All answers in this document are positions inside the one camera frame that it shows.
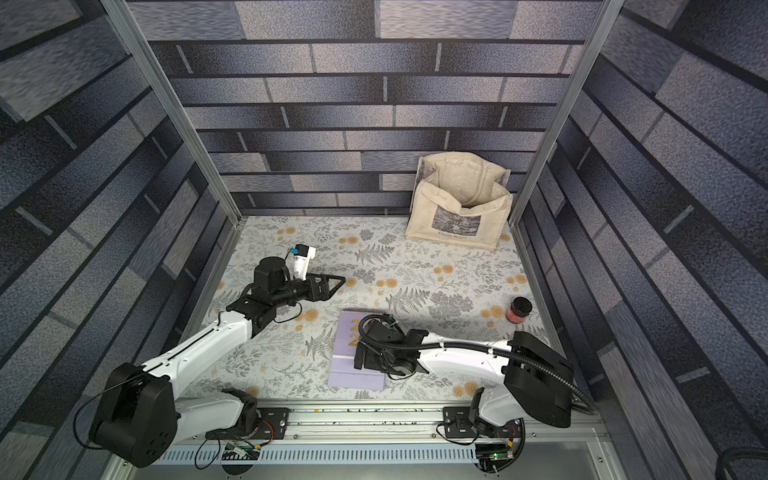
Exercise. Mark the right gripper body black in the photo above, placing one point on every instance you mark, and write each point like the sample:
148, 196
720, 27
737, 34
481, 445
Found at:
363, 354

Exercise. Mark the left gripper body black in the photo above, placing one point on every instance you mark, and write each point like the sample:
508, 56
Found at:
294, 292

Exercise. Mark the purple 2026 calendar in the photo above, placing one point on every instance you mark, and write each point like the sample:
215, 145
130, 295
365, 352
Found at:
342, 372

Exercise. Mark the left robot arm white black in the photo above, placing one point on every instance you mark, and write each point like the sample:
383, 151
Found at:
141, 412

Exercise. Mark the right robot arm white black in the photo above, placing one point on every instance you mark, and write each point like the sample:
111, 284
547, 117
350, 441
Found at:
523, 377

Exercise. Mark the floral patterned table mat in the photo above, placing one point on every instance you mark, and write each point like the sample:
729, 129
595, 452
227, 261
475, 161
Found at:
456, 292

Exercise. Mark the red jar black lid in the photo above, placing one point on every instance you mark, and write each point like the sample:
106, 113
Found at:
519, 309

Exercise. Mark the right green circuit board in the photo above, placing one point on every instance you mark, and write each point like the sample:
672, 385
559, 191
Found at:
494, 452

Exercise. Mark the green circuit board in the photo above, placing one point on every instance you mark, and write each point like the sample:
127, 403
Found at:
494, 452
243, 451

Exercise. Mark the cream canvas tote bag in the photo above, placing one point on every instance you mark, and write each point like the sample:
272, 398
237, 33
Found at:
459, 199

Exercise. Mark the left green circuit board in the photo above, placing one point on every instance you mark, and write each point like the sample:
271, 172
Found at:
243, 451

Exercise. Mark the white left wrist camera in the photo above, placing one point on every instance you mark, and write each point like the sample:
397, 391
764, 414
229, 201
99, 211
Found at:
302, 255

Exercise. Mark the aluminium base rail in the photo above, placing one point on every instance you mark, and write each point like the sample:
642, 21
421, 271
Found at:
380, 440

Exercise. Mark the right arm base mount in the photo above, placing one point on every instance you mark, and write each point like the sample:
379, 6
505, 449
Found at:
458, 424

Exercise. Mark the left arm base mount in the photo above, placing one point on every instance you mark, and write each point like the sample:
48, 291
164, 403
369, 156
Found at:
264, 424

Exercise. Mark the left aluminium frame post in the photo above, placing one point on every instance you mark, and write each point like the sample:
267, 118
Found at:
129, 31

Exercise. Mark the aluminium frame post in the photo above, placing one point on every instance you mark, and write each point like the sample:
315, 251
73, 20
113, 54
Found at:
129, 31
605, 20

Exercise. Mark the right aluminium frame post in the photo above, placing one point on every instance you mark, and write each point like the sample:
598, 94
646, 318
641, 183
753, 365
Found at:
605, 20

